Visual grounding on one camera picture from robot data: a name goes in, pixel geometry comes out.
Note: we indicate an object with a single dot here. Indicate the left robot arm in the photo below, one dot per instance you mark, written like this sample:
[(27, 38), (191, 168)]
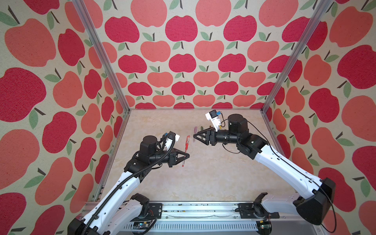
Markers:
[(114, 211)]

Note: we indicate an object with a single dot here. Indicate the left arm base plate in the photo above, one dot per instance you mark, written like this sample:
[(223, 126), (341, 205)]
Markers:
[(150, 211)]

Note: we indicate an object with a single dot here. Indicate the aluminium front rail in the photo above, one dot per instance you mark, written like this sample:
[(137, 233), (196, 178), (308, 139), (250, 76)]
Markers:
[(197, 210)]

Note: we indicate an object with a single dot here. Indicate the red clear pen cap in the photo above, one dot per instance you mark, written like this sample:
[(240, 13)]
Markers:
[(187, 141)]

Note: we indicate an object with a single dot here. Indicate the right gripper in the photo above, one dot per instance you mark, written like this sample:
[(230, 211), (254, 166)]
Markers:
[(210, 135)]

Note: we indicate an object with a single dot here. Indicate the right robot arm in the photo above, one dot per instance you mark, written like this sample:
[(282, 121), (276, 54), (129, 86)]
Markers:
[(313, 196)]

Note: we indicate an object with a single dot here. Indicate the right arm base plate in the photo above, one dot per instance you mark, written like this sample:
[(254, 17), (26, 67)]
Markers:
[(254, 211)]

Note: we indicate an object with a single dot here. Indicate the left aluminium corner post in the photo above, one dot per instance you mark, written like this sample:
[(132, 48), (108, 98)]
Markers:
[(85, 17)]

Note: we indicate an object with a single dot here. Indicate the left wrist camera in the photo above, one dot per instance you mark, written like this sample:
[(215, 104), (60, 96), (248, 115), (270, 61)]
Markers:
[(169, 140)]

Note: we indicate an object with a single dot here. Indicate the red pen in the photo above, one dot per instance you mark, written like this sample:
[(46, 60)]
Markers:
[(183, 164)]

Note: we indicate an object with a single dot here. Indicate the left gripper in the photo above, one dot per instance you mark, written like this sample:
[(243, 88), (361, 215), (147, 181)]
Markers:
[(172, 159)]

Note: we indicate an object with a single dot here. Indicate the white slotted cable duct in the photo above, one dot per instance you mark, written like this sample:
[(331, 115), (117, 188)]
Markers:
[(203, 226)]

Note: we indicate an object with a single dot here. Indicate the aluminium corner post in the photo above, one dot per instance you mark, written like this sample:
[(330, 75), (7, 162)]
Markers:
[(85, 17), (313, 23)]

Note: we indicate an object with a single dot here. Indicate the right aluminium corner post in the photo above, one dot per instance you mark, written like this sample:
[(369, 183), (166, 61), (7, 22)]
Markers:
[(313, 23)]

